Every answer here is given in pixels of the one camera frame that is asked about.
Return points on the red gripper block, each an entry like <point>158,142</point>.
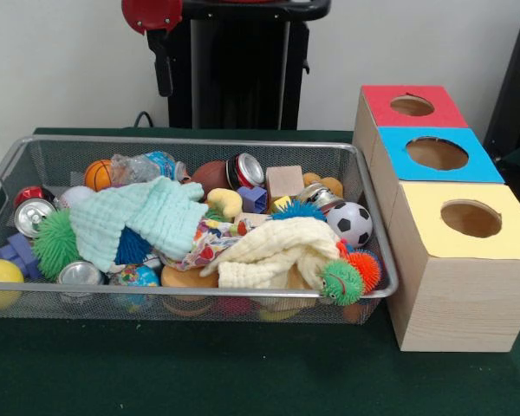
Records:
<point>151,13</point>

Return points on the clear blue plastic packet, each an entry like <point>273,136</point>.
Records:
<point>143,167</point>

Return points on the mint green waffle cloth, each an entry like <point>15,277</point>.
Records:
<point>156,212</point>

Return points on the colourful polka dot cloth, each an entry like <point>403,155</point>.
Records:
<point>212,242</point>

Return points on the cream waffle cloth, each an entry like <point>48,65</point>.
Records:
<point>277,247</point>

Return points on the shallow clear mesh bin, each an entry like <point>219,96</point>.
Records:
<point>134,310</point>

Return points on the plain wooden cube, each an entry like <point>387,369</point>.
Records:
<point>251,218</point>

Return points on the large blue spiky ball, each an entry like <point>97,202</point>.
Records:
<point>297,212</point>

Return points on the blue globe ball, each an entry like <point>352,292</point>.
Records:
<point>134,276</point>

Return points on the small soccer ball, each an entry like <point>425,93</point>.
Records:
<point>350,224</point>

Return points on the yellow smiley ball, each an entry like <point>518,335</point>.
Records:
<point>0,273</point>

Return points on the black chair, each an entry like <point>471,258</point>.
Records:
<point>515,86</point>

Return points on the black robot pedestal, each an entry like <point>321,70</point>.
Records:
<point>242,78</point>

